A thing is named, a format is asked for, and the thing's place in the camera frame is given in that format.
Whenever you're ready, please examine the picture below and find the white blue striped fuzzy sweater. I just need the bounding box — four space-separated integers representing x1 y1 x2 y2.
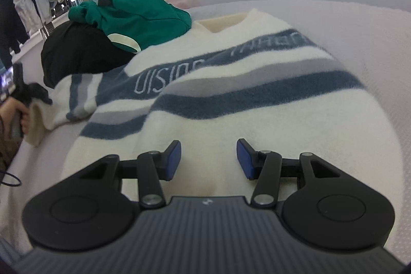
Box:
28 10 403 211

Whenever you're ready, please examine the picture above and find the person's left hand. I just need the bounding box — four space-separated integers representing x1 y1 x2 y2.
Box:
1 97 30 138

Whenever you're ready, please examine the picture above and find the black garment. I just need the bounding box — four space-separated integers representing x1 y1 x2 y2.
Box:
40 21 134 88

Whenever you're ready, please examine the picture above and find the green sweatshirt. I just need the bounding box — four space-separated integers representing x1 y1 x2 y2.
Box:
68 0 192 54

